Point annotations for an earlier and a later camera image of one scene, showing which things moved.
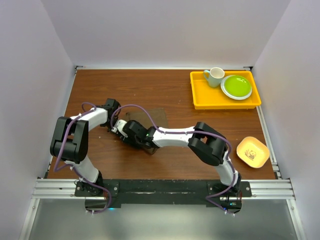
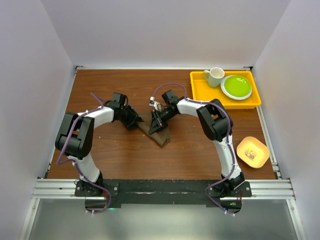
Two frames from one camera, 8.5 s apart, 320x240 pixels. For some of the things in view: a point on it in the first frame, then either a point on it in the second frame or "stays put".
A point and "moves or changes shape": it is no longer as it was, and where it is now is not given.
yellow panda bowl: (252, 152) stays put
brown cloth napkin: (144, 118) moves or changes shape
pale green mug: (214, 77) stays put
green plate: (236, 87) stays put
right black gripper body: (134, 142) -> (164, 116)
